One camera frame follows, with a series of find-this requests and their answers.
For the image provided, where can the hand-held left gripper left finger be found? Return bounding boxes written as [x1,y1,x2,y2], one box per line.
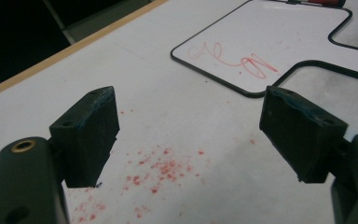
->
[48,86,121,189]

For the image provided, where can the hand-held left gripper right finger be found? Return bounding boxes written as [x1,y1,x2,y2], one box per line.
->
[258,85,349,184]

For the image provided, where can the white board with black rim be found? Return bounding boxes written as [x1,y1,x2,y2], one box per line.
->
[170,0,358,99]

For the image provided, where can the grey metal stand leg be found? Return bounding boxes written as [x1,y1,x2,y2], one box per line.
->
[41,0,76,45]

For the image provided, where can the red marker pen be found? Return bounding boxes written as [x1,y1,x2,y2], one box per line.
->
[286,0,347,9]

